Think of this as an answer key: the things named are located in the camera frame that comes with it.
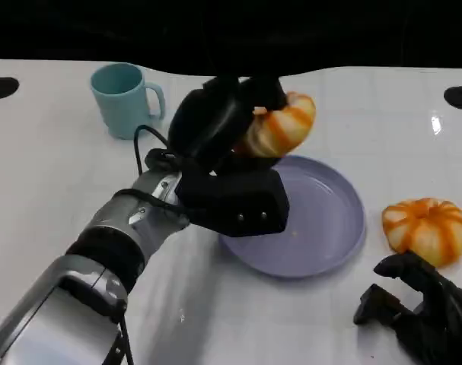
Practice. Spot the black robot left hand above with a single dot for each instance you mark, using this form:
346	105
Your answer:
208	125

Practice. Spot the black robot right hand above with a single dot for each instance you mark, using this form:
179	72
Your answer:
436	304

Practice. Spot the orange white toy bread roll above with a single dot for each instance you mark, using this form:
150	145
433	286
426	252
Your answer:
424	228
284	125

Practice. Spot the pale green mug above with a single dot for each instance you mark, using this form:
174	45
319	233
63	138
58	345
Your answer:
120	102

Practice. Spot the black cloth backdrop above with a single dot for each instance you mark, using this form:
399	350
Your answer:
230	30

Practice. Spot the lilac plate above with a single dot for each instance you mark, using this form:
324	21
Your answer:
318	216

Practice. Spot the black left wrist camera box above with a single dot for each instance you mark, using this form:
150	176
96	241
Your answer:
238	205

